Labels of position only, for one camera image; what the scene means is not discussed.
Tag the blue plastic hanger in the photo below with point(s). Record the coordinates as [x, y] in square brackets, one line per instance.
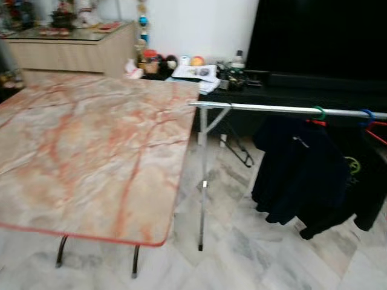
[369, 112]

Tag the black t-shirt with green logo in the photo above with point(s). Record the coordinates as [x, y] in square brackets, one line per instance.
[366, 202]

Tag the red plastic hanger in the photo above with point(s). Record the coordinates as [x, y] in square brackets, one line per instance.
[378, 136]

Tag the green plastic hanger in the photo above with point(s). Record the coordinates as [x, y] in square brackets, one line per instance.
[319, 110]

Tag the black soundbar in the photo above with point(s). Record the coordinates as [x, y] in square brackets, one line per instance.
[326, 81]

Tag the navy polo shirt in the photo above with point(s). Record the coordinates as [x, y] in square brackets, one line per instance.
[296, 175]

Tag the black tv console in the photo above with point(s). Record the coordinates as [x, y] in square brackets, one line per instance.
[284, 99]

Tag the silver metal clothes rack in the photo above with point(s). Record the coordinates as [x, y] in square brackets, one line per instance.
[272, 109]

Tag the black flat television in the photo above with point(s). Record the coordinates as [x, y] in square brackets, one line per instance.
[314, 36]

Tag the black electronic gadgets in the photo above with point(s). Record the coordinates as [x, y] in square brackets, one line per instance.
[233, 78]

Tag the stack of white papers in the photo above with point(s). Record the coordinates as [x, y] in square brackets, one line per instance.
[195, 74]

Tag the orange ball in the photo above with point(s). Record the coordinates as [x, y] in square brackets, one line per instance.
[198, 61]

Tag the white ball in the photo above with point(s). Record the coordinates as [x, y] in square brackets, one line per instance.
[184, 61]

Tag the black plush toy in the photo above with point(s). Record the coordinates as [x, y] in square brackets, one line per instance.
[167, 64]

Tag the jar with red lid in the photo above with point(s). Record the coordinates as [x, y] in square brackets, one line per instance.
[150, 60]

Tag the pink tissue packet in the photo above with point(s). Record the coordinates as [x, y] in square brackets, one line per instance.
[133, 70]

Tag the gold trophy with blue ball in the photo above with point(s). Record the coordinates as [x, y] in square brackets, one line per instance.
[143, 21]

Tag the marble pattern folding table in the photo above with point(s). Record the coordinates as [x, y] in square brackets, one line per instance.
[91, 151]

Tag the red tray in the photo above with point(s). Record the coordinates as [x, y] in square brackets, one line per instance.
[107, 27]

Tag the white figurine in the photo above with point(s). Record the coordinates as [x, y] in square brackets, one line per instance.
[87, 12]

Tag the beige wooden cabinet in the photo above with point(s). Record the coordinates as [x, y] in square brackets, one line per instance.
[66, 54]

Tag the dark figurine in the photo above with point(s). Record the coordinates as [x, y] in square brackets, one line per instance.
[63, 17]

